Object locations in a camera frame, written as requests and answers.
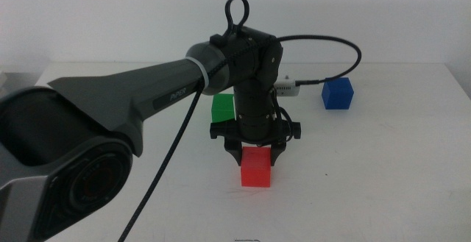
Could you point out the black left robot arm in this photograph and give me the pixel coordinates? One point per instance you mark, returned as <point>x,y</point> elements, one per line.
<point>110,91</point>

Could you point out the green cube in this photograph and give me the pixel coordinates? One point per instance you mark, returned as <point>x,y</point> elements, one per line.
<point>222,107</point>

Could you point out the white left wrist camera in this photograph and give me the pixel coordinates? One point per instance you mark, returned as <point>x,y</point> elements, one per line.
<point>289,87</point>

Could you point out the blue cube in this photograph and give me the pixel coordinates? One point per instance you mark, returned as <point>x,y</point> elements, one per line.
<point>336,94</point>

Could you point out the red cube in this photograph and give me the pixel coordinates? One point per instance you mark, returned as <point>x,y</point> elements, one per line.
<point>255,168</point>

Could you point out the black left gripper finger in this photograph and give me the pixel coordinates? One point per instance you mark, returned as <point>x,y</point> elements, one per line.
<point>276,155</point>
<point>236,156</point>

